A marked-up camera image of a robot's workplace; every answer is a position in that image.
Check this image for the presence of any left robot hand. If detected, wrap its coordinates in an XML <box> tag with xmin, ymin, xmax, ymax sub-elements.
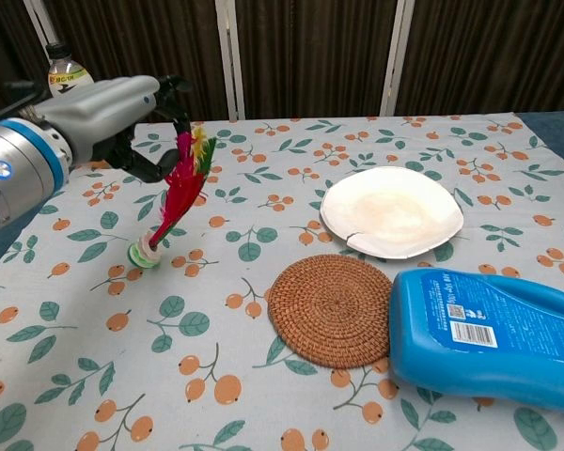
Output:
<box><xmin>33</xmin><ymin>73</ymin><xmax>195</xmax><ymax>184</ymax></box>

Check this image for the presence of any folding screen partition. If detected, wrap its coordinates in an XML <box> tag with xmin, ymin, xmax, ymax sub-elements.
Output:
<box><xmin>0</xmin><ymin>0</ymin><xmax>564</xmax><ymax>128</ymax></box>

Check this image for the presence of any white paper plate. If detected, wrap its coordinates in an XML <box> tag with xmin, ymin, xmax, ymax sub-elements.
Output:
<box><xmin>319</xmin><ymin>165</ymin><xmax>466</xmax><ymax>260</ymax></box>

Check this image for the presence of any colourful feather shuttlecock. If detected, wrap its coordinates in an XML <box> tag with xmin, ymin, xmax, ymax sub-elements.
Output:
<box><xmin>127</xmin><ymin>119</ymin><xmax>218</xmax><ymax>270</ymax></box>

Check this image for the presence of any blue detergent pump bottle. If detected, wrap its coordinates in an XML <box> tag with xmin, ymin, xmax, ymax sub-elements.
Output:
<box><xmin>387</xmin><ymin>267</ymin><xmax>564</xmax><ymax>417</ymax></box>

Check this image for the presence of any round woven rattan coaster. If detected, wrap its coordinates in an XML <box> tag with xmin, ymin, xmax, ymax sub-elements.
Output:
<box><xmin>266</xmin><ymin>253</ymin><xmax>396</xmax><ymax>370</ymax></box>

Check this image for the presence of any orange drink bottle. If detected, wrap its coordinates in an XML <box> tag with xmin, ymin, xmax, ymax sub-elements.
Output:
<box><xmin>45</xmin><ymin>41</ymin><xmax>95</xmax><ymax>99</ymax></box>

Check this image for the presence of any floral tablecloth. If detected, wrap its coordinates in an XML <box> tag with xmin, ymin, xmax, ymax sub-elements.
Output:
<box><xmin>0</xmin><ymin>111</ymin><xmax>564</xmax><ymax>451</ymax></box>

